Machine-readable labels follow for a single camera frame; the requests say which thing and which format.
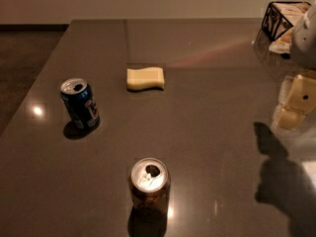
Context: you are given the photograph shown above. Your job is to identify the blue soda can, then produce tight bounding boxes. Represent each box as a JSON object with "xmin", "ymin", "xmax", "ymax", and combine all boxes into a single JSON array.
[{"xmin": 60, "ymin": 78, "xmax": 100, "ymax": 130}]

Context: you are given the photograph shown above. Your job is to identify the yellow sponge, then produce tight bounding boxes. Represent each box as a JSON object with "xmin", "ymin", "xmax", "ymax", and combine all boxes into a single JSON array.
[{"xmin": 126, "ymin": 67, "xmax": 165, "ymax": 91}]

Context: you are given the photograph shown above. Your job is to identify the black wire basket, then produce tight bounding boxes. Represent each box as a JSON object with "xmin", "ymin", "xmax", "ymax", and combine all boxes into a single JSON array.
[{"xmin": 262, "ymin": 1, "xmax": 311, "ymax": 54}]

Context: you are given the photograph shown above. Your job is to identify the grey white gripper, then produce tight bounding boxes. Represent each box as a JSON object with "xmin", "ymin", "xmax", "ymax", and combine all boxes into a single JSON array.
[{"xmin": 284, "ymin": 2, "xmax": 316, "ymax": 115}]

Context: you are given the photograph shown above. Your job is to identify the orange soda can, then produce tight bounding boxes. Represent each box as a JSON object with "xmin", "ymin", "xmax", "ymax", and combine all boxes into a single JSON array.
[{"xmin": 128, "ymin": 158, "xmax": 171, "ymax": 220}]

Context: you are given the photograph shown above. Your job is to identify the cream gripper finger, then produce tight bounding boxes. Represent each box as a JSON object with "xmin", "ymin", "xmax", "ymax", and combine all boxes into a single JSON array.
[{"xmin": 273, "ymin": 105, "xmax": 305, "ymax": 130}]

